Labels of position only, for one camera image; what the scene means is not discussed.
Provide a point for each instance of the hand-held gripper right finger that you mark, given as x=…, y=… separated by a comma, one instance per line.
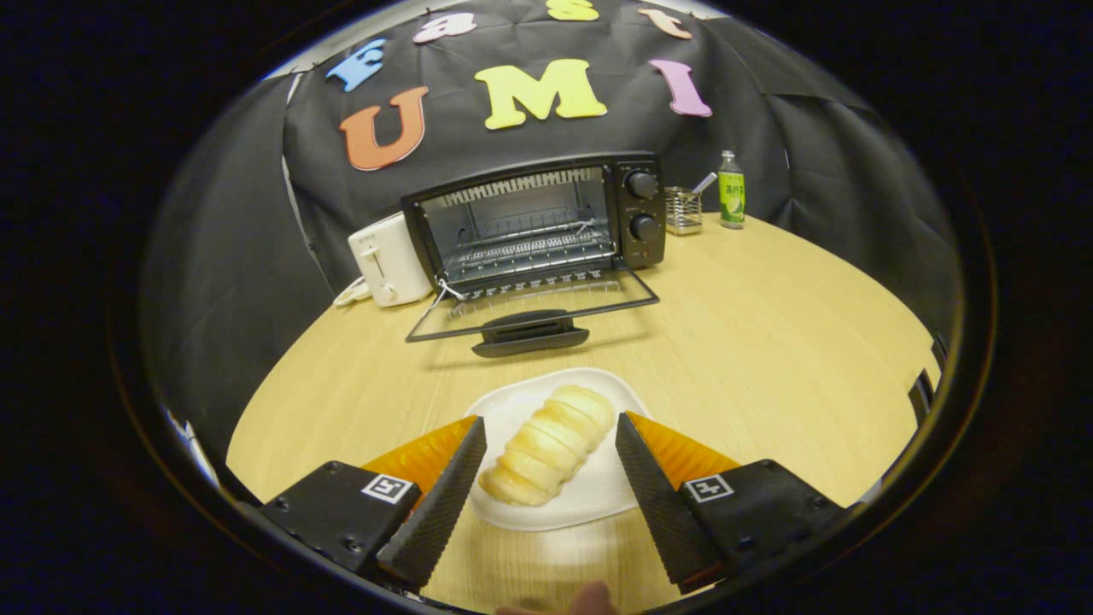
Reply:
x=662, y=504

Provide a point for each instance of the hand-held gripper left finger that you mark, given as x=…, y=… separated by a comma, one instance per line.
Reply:
x=435, y=512

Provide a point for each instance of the yellow bread roll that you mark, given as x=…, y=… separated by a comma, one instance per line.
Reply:
x=546, y=444

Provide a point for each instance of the black toaster oven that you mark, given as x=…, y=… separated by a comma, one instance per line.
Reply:
x=636, y=205

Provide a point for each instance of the white pop-up toaster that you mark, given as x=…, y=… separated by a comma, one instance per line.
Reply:
x=393, y=256

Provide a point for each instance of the white plate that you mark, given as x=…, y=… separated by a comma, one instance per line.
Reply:
x=589, y=495

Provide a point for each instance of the green label drink bottle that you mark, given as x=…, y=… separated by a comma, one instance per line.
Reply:
x=732, y=196

